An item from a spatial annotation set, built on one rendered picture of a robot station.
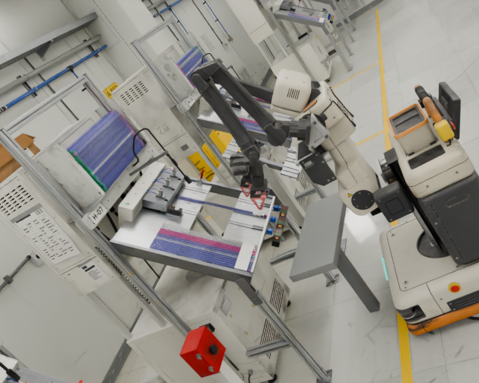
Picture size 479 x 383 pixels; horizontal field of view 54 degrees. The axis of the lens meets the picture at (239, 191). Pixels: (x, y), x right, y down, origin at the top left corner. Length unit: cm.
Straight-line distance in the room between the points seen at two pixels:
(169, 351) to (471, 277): 161
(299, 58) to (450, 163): 507
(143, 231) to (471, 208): 151
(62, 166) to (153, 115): 139
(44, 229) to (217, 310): 95
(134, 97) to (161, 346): 181
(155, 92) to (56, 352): 201
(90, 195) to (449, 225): 164
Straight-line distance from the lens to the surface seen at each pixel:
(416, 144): 213
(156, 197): 260
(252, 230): 253
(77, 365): 395
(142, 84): 359
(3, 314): 371
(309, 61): 695
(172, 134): 366
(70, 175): 241
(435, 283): 232
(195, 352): 203
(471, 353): 239
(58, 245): 257
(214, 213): 392
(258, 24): 692
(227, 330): 255
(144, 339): 282
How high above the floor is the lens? 178
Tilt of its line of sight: 19 degrees down
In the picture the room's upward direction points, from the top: 38 degrees counter-clockwise
